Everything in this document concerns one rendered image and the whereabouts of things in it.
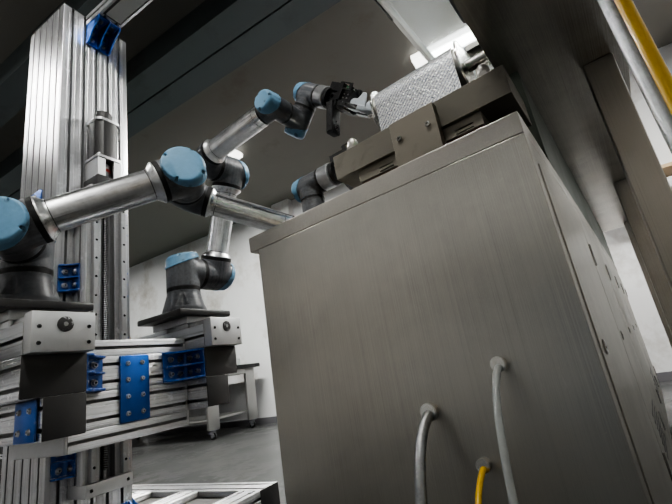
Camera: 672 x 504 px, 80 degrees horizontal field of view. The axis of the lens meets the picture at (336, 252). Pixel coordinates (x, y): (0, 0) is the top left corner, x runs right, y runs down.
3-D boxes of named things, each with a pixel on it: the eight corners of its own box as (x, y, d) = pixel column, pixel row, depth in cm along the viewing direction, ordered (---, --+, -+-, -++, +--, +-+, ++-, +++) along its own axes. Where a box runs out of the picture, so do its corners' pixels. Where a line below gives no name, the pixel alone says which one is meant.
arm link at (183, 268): (158, 291, 144) (157, 256, 148) (191, 293, 155) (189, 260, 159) (178, 283, 138) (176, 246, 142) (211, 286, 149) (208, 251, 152)
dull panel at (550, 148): (609, 267, 262) (596, 233, 269) (615, 266, 260) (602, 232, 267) (531, 169, 88) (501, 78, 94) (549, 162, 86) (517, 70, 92)
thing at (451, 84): (392, 177, 108) (379, 119, 113) (476, 138, 95) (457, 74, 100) (391, 176, 108) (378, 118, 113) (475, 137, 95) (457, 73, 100)
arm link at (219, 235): (185, 287, 156) (205, 152, 160) (217, 290, 167) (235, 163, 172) (203, 291, 148) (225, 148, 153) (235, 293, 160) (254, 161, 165)
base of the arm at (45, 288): (-28, 314, 98) (-24, 275, 101) (42, 316, 111) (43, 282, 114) (2, 301, 91) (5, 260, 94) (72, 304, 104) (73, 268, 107)
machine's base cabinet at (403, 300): (553, 418, 272) (517, 295, 296) (671, 412, 236) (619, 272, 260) (302, 686, 75) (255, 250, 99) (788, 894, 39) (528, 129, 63)
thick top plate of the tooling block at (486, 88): (373, 196, 106) (369, 175, 108) (531, 125, 84) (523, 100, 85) (336, 180, 93) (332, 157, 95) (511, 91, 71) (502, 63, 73)
